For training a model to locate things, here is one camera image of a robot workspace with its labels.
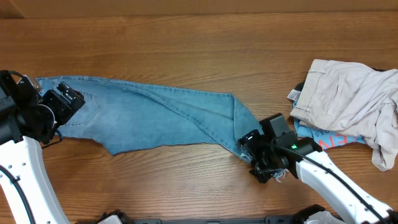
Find light blue denim jeans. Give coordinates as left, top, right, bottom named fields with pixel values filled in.
left=38, top=76, right=261, bottom=162

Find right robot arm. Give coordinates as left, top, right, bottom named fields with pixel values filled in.
left=238, top=113, right=397, bottom=223

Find blue printed t-shirt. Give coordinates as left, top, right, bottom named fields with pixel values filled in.
left=294, top=118, right=366, bottom=149

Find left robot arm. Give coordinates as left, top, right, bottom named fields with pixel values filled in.
left=1, top=70, right=85, bottom=224

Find beige cotton trousers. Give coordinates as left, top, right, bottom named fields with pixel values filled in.
left=290, top=59, right=397, bottom=171

